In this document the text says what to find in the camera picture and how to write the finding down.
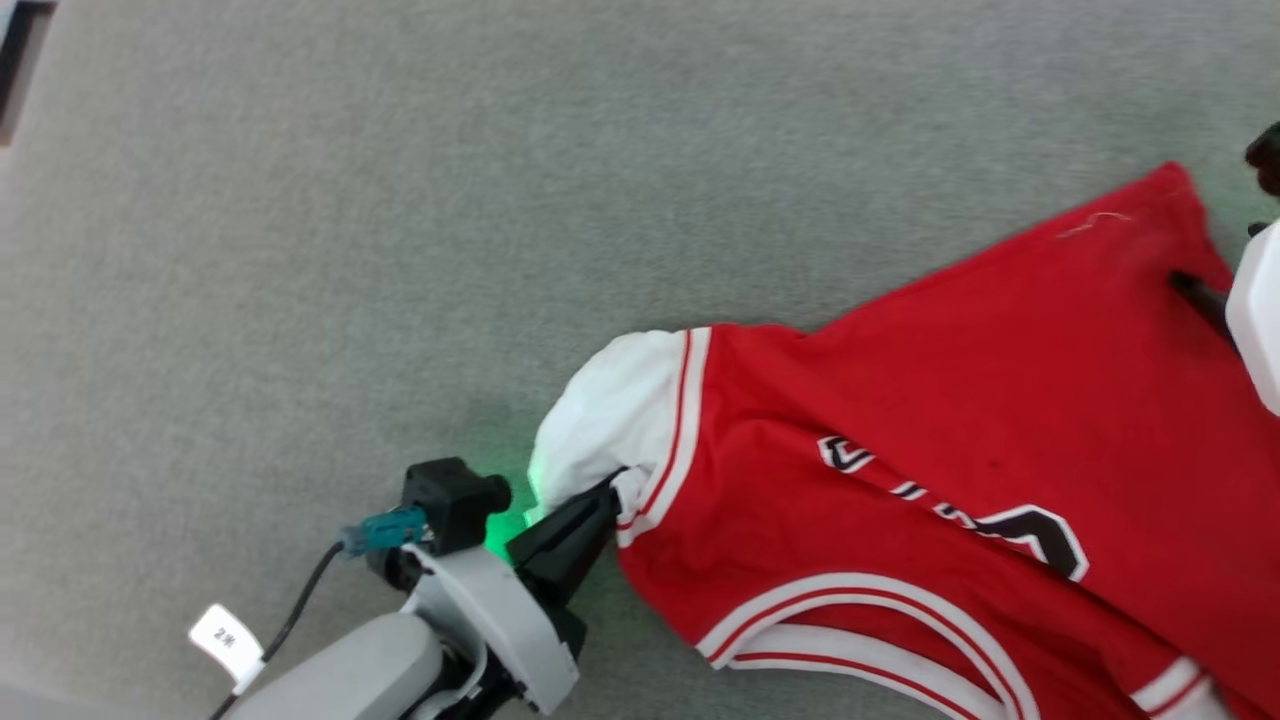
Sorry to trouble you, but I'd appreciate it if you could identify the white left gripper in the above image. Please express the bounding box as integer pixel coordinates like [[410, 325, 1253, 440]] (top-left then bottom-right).
[[398, 468, 628, 718]]

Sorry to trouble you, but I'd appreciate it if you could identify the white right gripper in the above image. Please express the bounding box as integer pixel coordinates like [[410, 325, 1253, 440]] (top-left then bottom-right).
[[1169, 220, 1280, 417]]

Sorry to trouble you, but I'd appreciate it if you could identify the dark framed grey panel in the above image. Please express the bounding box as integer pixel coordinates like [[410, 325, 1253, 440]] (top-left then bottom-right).
[[0, 0, 59, 147]]

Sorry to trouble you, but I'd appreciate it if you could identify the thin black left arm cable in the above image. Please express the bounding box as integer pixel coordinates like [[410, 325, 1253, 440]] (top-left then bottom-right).
[[206, 540, 347, 720]]

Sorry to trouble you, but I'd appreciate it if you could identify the teal cable connector plug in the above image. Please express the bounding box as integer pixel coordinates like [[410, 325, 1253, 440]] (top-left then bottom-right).
[[339, 505, 430, 558]]

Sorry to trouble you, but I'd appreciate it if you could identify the red basketball jersey white trim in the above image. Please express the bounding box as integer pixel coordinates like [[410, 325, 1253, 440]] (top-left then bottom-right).
[[527, 162, 1280, 720]]

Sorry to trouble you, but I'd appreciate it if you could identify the white cable label tag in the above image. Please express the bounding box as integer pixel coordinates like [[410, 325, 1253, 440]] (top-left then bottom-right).
[[187, 603, 267, 693]]

